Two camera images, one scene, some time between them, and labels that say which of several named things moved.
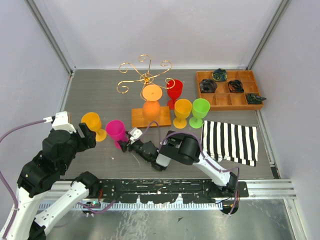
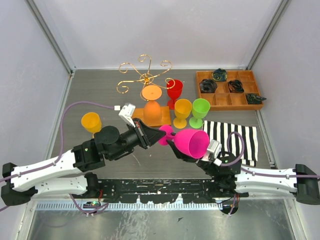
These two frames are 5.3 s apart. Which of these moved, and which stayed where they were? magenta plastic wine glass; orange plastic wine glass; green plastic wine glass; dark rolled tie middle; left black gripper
Moved: left black gripper; magenta plastic wine glass
Stayed: dark rolled tie middle; green plastic wine glass; orange plastic wine glass
